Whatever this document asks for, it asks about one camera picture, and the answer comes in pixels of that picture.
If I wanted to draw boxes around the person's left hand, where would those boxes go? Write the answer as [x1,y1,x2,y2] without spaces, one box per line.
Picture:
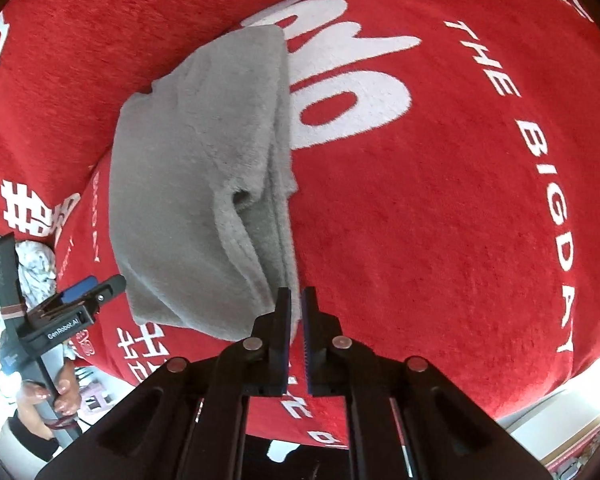
[17,360,83,441]

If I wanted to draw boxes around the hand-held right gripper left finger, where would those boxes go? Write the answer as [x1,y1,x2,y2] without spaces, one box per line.
[34,287,293,480]

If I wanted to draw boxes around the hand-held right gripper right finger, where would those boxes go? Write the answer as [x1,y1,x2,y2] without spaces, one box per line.
[301,286,553,480]

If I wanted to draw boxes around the pink stool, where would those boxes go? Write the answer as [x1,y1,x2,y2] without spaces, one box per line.
[77,377,116,411]

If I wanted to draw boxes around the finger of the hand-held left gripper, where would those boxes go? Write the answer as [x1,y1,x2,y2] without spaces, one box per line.
[87,274,127,306]
[60,276,97,306]

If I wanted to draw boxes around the white floral cloth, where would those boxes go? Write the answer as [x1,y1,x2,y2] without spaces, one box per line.
[17,240,58,306]

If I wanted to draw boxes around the person's left forearm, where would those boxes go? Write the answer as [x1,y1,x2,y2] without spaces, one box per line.
[7,412,58,462]

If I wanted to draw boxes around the red printed blanket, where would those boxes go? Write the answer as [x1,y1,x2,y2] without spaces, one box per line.
[55,0,600,453]
[0,0,546,241]

